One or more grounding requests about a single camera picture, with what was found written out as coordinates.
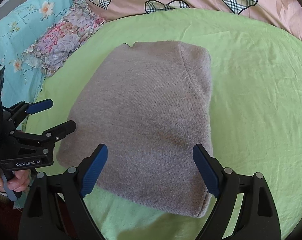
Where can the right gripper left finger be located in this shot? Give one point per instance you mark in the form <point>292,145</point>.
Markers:
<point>55,208</point>

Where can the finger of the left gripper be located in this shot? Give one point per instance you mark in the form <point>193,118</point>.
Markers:
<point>44,142</point>
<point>17,113</point>

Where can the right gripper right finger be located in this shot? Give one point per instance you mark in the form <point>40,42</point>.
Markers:
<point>257,219</point>

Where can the beige knit sweater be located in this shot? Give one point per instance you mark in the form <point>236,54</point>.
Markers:
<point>149,104</point>

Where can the left hand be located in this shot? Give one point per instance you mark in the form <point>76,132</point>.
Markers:
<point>19,183</point>

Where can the floral ruffled pillow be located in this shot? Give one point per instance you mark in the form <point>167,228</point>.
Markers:
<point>53,48</point>

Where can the teal floral pillow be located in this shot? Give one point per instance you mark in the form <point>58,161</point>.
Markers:
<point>19,30</point>

